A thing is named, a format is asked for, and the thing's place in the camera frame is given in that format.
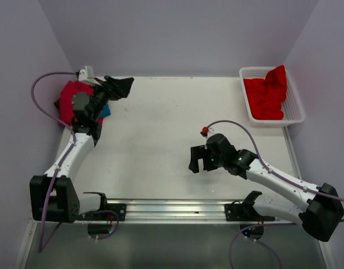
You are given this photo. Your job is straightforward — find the blue folded t-shirt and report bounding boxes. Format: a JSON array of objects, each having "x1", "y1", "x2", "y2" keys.
[{"x1": 100, "y1": 104, "x2": 111, "y2": 118}]

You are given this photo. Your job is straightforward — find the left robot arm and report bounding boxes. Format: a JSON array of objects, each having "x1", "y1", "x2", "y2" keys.
[{"x1": 29, "y1": 76, "x2": 134, "y2": 223}]

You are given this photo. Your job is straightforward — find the dark maroon folded t-shirt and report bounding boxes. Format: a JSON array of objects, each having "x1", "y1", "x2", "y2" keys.
[{"x1": 54, "y1": 99, "x2": 60, "y2": 109}]

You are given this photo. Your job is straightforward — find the crimson t-shirt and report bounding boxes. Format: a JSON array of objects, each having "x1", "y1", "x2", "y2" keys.
[{"x1": 58, "y1": 81, "x2": 93, "y2": 119}]

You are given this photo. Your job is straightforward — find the white plastic basket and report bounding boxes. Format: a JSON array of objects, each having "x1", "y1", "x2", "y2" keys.
[{"x1": 239, "y1": 67, "x2": 305, "y2": 127}]

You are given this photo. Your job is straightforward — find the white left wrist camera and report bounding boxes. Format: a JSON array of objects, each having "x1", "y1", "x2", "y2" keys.
[{"x1": 76, "y1": 66, "x2": 97, "y2": 86}]

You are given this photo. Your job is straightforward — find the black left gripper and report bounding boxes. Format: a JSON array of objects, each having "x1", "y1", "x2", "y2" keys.
[{"x1": 86, "y1": 76, "x2": 132, "y2": 121}]

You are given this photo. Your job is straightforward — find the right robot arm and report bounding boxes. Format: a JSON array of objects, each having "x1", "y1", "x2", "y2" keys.
[{"x1": 189, "y1": 133, "x2": 344, "y2": 242}]

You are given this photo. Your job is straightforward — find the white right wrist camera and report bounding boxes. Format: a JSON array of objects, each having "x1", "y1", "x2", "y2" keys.
[{"x1": 200, "y1": 127, "x2": 216, "y2": 140}]

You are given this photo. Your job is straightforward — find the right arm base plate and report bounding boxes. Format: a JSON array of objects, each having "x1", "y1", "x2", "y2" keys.
[{"x1": 224, "y1": 201, "x2": 276, "y2": 222}]

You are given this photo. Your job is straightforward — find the bright red t-shirt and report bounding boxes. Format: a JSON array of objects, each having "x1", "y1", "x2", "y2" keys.
[{"x1": 243, "y1": 65, "x2": 287, "y2": 120}]

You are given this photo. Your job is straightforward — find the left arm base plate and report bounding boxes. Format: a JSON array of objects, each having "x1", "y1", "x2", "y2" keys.
[{"x1": 76, "y1": 203, "x2": 127, "y2": 222}]

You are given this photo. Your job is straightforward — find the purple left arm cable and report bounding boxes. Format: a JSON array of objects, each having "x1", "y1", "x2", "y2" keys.
[{"x1": 30, "y1": 72, "x2": 119, "y2": 253}]

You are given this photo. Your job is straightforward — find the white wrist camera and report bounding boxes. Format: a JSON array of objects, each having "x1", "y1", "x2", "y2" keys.
[
  {"x1": 200, "y1": 127, "x2": 216, "y2": 140},
  {"x1": 76, "y1": 66, "x2": 97, "y2": 86}
]

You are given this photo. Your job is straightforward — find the aluminium mounting rail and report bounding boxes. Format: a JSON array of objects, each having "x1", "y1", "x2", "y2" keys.
[{"x1": 27, "y1": 124, "x2": 324, "y2": 225}]

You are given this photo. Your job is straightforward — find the pink folded t-shirt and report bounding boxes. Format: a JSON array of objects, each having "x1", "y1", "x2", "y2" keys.
[{"x1": 58, "y1": 118, "x2": 104, "y2": 126}]

